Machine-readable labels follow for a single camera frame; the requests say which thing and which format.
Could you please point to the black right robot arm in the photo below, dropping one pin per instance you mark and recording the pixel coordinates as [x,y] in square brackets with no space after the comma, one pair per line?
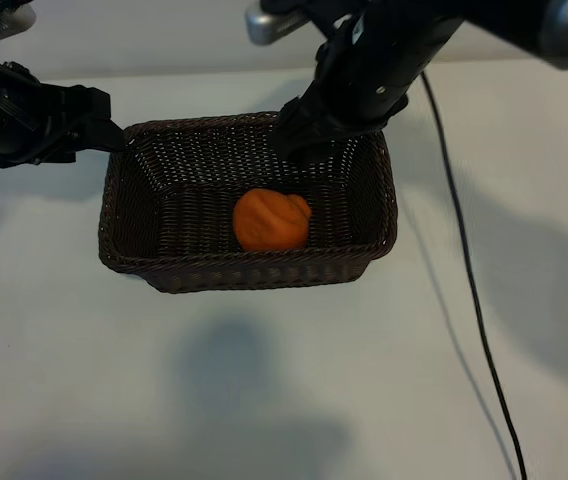
[539,25]

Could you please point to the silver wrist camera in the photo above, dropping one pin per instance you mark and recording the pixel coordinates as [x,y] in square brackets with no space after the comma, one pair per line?
[274,22]
[14,14]

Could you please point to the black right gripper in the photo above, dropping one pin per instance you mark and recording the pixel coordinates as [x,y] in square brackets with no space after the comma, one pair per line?
[379,70]

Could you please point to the orange fruit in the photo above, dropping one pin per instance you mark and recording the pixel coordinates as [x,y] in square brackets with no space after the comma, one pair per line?
[271,222]

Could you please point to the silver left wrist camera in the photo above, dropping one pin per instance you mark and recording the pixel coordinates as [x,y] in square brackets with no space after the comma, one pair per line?
[14,14]

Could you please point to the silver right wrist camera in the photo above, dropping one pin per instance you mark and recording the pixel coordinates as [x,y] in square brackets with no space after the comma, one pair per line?
[274,22]

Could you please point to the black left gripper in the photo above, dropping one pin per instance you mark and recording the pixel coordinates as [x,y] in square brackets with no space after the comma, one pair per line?
[4,117]

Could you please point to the dark brown wicker basket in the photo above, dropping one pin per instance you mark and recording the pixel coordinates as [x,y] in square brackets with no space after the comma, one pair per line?
[189,235]

